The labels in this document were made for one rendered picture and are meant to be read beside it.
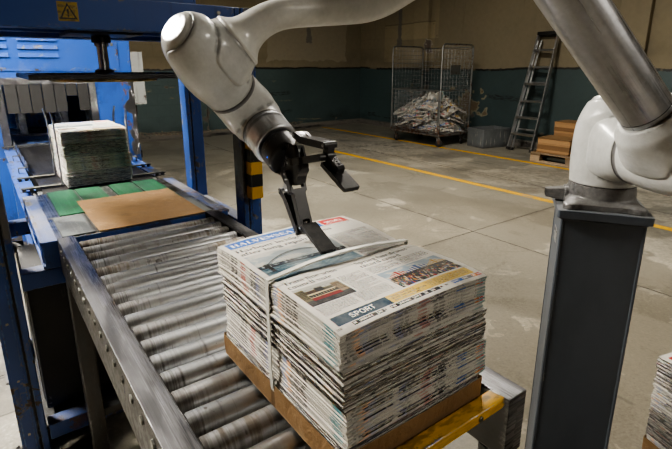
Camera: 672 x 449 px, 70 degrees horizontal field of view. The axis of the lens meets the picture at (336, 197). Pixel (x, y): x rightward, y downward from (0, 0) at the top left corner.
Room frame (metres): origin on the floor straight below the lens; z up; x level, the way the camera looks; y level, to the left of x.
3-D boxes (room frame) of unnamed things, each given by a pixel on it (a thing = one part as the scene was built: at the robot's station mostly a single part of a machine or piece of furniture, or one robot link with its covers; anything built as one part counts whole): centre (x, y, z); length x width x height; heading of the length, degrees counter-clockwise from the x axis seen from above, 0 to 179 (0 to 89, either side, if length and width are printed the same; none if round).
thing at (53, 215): (1.91, 0.89, 0.75); 0.70 x 0.65 x 0.10; 36
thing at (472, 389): (0.66, -0.08, 0.83); 0.29 x 0.16 x 0.04; 126
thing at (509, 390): (1.24, 0.09, 0.74); 1.34 x 0.05 x 0.12; 36
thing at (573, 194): (1.19, -0.66, 1.03); 0.22 x 0.18 x 0.06; 70
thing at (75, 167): (2.37, 1.23, 0.93); 0.38 x 0.30 x 0.26; 36
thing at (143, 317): (1.09, 0.29, 0.77); 0.47 x 0.05 x 0.05; 126
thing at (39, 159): (2.82, 1.56, 0.75); 1.53 x 0.64 x 0.10; 36
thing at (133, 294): (1.20, 0.37, 0.77); 0.47 x 0.05 x 0.05; 126
